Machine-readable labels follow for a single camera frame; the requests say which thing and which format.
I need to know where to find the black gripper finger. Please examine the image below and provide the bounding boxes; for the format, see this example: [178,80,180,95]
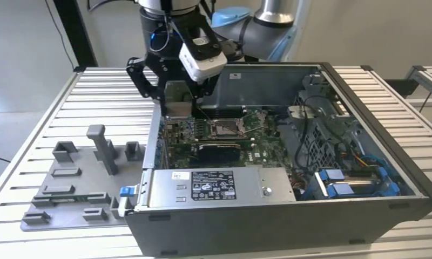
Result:
[125,56,168,118]
[192,76,220,105]

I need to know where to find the silver square CPU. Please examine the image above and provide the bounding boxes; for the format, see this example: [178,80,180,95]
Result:
[166,101,194,119]

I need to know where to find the CPU socket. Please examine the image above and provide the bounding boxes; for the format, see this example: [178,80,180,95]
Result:
[209,118,246,137]

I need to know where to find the black expansion slot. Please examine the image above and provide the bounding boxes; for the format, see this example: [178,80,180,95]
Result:
[193,135,256,143]

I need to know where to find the black RAM slots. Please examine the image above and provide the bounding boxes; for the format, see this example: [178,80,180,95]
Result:
[197,106,248,119]

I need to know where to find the dark grey fan shroud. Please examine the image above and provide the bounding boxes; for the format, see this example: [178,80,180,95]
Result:
[200,64,320,109]

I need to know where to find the black graphics card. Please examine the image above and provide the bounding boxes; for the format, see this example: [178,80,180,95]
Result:
[196,142,242,166]

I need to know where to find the green motherboard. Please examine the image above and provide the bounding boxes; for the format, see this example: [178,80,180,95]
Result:
[160,107,293,174]

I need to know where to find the grey plastic parts rack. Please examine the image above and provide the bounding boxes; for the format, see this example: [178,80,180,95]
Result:
[19,124,148,232]

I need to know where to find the grey metal disk bay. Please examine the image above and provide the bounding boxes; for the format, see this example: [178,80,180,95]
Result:
[276,74,358,174]

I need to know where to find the silver power supply unit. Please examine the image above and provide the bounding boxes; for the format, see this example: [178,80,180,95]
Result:
[142,168,297,209]

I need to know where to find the hard disk in blue carrier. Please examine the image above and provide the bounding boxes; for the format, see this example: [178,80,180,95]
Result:
[322,180,400,201]
[314,168,386,185]

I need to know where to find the green RAM stick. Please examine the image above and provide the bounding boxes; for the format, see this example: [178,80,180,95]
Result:
[33,192,108,208]

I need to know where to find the black PC case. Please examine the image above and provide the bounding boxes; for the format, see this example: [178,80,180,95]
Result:
[124,61,432,257]

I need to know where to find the aluminium slat side table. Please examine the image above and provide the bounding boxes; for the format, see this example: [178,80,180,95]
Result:
[404,64,432,127]

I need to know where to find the white camera box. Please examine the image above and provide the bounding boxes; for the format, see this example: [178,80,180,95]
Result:
[177,43,228,82]

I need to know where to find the metal locking lever wire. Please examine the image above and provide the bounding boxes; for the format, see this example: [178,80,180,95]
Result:
[196,107,213,122]

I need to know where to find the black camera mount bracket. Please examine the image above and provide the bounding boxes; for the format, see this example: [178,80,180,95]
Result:
[168,15,222,62]

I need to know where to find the metal socket cover frame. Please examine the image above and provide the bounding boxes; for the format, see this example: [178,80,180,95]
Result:
[241,112,269,133]

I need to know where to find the black upright frame post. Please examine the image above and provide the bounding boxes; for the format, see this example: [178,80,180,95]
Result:
[51,0,98,69]

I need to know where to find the black wire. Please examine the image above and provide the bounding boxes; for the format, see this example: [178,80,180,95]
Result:
[293,95,346,174]

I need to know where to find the red and yellow wires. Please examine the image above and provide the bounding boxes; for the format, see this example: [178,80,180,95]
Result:
[340,152,373,168]

